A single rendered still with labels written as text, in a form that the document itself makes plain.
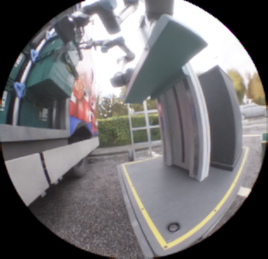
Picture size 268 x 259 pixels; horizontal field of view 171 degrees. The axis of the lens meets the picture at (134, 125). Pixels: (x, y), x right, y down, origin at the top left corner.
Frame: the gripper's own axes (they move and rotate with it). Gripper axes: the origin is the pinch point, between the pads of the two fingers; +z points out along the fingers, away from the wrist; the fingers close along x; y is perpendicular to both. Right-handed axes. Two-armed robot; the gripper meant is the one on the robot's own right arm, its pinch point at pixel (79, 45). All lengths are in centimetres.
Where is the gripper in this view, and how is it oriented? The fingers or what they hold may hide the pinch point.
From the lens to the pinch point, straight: 101.8
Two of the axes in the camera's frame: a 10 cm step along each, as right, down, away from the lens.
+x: 0.8, 9.9, -0.6
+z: -9.7, 0.6, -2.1
